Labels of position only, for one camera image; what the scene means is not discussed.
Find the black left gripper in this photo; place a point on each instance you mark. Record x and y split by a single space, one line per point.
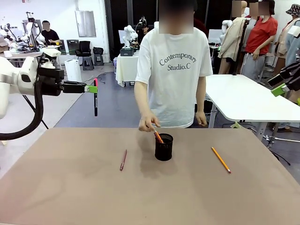
51 80

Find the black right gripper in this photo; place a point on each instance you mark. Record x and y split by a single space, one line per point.
294 75

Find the black marker with pink cap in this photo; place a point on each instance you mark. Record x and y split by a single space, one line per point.
95 105

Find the yellow pencil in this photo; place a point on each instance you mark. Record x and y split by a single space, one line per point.
221 159

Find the person's left forearm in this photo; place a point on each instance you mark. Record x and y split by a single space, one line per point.
201 93

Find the person's right forearm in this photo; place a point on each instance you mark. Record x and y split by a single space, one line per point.
143 98

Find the pink pen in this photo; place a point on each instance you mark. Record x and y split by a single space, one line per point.
123 159

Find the black mesh pen holder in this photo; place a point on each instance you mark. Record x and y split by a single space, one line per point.
164 151

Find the person's right hand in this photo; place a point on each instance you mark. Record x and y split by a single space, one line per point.
147 123

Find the person's left hand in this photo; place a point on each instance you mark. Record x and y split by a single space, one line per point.
201 117

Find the white air purifier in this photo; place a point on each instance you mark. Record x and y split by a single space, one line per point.
73 70

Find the grey plastic stool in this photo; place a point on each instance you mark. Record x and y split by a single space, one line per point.
87 62
99 60

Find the black office chair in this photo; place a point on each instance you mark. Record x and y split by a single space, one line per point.
84 48

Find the black bag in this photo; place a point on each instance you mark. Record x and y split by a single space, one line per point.
98 50

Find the black cabinet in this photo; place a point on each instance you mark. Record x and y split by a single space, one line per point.
72 47

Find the figure with bucket hat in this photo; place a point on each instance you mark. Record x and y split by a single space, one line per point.
293 42

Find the table with white cloth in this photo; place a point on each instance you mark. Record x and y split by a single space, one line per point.
126 68

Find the black tripod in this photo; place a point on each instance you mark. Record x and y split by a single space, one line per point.
42 120

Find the person in red shirt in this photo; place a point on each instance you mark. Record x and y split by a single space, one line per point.
260 35

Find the black equipment box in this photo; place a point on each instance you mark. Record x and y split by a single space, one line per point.
126 52

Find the person in black shirt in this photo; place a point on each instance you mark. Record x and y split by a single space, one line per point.
51 36

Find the mannequin with beige coat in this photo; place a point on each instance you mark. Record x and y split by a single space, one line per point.
232 39

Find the grey work desk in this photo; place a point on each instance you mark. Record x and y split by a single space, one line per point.
23 55

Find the white robot on desk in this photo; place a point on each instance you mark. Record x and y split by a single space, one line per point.
29 27
7 32

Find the white monitor screen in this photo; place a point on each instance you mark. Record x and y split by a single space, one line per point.
214 35

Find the seated person in black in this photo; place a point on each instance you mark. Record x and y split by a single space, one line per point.
145 30

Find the cardboard box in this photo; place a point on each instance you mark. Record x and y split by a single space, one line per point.
3 45

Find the person in white t-shirt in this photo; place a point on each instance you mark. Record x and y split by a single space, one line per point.
173 93

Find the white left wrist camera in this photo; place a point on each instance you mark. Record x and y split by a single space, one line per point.
52 52

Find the metal wall panel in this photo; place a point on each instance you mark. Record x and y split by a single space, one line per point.
85 23

